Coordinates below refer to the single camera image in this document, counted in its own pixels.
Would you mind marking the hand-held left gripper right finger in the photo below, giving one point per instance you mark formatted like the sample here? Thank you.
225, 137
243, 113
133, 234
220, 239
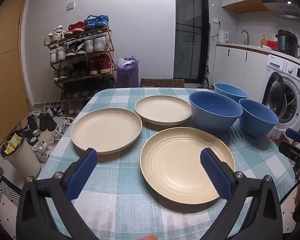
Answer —
215, 175

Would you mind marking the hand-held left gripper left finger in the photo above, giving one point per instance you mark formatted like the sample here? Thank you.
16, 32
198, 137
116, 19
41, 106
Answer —
82, 175

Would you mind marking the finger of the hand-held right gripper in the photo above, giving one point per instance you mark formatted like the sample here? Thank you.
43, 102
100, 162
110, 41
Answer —
288, 148
295, 135

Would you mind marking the beige round plate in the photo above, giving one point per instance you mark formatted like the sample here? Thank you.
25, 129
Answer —
180, 165
162, 108
106, 130

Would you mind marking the large blue bowl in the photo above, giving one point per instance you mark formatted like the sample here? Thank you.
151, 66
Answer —
215, 112

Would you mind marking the person's left hand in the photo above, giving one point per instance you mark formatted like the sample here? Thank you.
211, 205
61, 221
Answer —
150, 238

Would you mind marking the empty cardboard box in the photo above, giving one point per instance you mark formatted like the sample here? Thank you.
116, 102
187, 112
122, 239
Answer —
277, 138

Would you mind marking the teal white checked tablecloth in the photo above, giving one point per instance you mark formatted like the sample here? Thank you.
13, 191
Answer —
120, 192

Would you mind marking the white washing machine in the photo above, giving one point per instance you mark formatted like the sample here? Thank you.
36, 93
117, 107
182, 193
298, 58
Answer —
297, 92

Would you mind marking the scattered pile of shoes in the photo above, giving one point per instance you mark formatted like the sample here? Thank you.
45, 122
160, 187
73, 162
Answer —
46, 125

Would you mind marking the beige trash bin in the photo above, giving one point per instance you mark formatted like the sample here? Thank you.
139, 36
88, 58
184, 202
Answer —
22, 160

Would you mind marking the black white patterned floor mat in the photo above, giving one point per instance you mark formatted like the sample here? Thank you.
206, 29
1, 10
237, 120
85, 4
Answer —
7, 200

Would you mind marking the black pressure cooker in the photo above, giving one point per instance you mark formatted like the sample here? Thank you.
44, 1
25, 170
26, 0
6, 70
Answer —
287, 43

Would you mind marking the white base cabinets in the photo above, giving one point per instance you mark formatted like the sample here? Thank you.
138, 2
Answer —
235, 65

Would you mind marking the red box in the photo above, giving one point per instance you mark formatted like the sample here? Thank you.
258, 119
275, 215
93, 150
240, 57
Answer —
272, 45

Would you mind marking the upright stick vacuum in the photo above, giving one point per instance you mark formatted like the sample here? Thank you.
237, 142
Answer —
206, 77

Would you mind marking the yellow bottle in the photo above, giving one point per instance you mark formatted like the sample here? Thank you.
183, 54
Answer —
263, 41

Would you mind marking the circle patterned cardboard panel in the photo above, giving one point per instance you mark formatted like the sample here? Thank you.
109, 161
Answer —
162, 83

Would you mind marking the purple plastic bag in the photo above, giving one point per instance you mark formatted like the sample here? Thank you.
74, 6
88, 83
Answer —
127, 76

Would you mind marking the chrome kitchen faucet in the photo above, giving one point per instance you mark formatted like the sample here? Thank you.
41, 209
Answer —
247, 36

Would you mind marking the white electric kettle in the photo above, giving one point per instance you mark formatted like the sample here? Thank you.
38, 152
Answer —
222, 36

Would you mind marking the steel range hood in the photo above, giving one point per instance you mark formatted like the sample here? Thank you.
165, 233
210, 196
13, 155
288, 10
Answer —
287, 7

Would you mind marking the yellow wooden door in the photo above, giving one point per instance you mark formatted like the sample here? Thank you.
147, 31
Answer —
7, 67

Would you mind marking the black framed glass door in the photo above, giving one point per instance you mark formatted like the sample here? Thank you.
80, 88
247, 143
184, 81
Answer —
190, 30

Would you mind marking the white wall socket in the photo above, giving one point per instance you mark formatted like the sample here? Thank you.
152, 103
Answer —
216, 20

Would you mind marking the white light switch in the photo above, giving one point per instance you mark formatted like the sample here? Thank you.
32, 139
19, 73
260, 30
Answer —
70, 6

